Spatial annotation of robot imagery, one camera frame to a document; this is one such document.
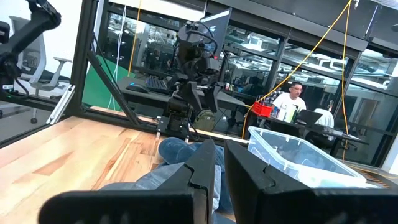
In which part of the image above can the silver aluminium bracket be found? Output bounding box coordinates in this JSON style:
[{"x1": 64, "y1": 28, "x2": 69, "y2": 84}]
[{"x1": 45, "y1": 83, "x2": 76, "y2": 126}]

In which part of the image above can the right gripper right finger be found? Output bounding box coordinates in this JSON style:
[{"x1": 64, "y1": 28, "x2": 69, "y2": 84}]
[{"x1": 223, "y1": 139, "x2": 398, "y2": 224}]

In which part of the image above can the green board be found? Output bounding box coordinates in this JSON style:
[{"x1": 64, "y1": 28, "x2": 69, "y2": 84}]
[{"x1": 82, "y1": 55, "x2": 135, "y2": 111}]

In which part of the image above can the olive green backpack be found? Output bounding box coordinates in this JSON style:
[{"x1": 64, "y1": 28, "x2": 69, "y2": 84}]
[{"x1": 192, "y1": 108, "x2": 218, "y2": 132}]

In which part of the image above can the light grey denim cap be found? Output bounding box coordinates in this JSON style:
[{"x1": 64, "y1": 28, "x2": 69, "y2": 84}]
[{"x1": 99, "y1": 161, "x2": 222, "y2": 215}]

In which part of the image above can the black office desk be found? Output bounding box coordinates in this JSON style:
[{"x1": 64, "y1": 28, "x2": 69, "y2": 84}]
[{"x1": 257, "y1": 114, "x2": 370, "y2": 156}]

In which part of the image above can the black computer mouse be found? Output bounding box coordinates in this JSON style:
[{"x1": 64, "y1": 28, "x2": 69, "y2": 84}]
[{"x1": 125, "y1": 83, "x2": 150, "y2": 94}]

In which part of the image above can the clear plastic container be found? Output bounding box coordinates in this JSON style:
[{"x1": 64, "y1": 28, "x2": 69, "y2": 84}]
[{"x1": 248, "y1": 126, "x2": 368, "y2": 189}]

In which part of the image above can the red plastic crate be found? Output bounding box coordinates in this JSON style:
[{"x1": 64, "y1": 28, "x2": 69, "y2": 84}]
[{"x1": 251, "y1": 101, "x2": 274, "y2": 118}]

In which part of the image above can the black aluminium frame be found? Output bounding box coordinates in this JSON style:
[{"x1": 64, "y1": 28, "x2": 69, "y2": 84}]
[{"x1": 0, "y1": 0, "x2": 249, "y2": 149}]

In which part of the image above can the yellow cable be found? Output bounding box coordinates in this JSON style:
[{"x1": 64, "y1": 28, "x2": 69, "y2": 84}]
[
  {"x1": 127, "y1": 0, "x2": 143, "y2": 77},
  {"x1": 341, "y1": 0, "x2": 351, "y2": 162},
  {"x1": 241, "y1": 0, "x2": 354, "y2": 140}
]

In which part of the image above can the dark computer monitor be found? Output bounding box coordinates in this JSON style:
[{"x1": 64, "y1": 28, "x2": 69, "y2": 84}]
[{"x1": 198, "y1": 8, "x2": 233, "y2": 60}]

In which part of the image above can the person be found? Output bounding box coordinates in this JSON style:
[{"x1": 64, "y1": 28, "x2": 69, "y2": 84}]
[
  {"x1": 241, "y1": 76, "x2": 266, "y2": 97},
  {"x1": 269, "y1": 81, "x2": 308, "y2": 123}
]

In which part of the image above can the white chair back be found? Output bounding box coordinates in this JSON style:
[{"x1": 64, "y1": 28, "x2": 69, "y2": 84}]
[{"x1": 313, "y1": 108, "x2": 335, "y2": 129}]

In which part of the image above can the dark computer desk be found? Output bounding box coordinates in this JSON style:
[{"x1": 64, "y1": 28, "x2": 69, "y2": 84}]
[{"x1": 117, "y1": 77, "x2": 248, "y2": 110}]

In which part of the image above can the black keyboard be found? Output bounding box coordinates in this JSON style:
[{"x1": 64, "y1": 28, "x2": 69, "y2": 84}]
[{"x1": 144, "y1": 77, "x2": 169, "y2": 95}]

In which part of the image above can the black laptop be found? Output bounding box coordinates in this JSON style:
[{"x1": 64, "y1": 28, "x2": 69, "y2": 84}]
[{"x1": 294, "y1": 108, "x2": 323, "y2": 126}]

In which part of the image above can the white cable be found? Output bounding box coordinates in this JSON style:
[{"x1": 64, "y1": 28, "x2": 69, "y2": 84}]
[{"x1": 107, "y1": 4, "x2": 127, "y2": 110}]

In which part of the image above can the white office chair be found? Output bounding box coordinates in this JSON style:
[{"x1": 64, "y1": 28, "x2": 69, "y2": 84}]
[{"x1": 8, "y1": 15, "x2": 73, "y2": 124}]

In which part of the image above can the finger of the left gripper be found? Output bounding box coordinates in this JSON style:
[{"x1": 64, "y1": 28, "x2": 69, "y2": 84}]
[
  {"x1": 182, "y1": 81, "x2": 203, "y2": 110},
  {"x1": 210, "y1": 83, "x2": 225, "y2": 113}
]

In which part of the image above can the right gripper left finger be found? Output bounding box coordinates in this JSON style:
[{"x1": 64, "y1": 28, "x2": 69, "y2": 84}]
[{"x1": 38, "y1": 138, "x2": 216, "y2": 224}]

